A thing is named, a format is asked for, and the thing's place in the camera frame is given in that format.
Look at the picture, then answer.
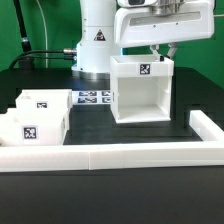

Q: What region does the white thin cable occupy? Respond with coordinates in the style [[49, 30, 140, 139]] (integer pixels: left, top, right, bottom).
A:
[[35, 0, 49, 69]]

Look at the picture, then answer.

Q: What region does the white drawer rear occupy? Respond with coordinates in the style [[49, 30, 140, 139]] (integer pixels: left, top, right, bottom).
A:
[[15, 89, 72, 109]]

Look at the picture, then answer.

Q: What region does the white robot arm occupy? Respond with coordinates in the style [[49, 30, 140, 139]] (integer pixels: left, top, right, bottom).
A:
[[72, 0, 215, 79]]

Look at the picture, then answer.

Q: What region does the black cable with connector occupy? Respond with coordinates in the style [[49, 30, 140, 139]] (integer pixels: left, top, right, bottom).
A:
[[9, 48, 78, 70]]

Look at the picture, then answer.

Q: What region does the fiducial marker sheet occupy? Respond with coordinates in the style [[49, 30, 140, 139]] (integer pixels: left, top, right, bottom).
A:
[[72, 90, 110, 105]]

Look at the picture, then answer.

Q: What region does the black pole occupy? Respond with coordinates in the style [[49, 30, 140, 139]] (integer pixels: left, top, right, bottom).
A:
[[13, 0, 31, 52]]

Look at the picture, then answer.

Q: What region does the white drawer with knob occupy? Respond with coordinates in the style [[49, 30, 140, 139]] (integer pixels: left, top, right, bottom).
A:
[[0, 108, 69, 147]]

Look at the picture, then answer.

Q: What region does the white drawer cabinet box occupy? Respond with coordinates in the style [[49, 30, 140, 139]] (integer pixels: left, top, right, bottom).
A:
[[110, 55, 174, 123]]

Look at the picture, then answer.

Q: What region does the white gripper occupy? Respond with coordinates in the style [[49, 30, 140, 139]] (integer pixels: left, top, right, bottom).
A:
[[114, 0, 215, 62]]

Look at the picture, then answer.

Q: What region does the white boundary frame wall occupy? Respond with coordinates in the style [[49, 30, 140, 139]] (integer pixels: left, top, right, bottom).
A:
[[0, 110, 224, 173]]

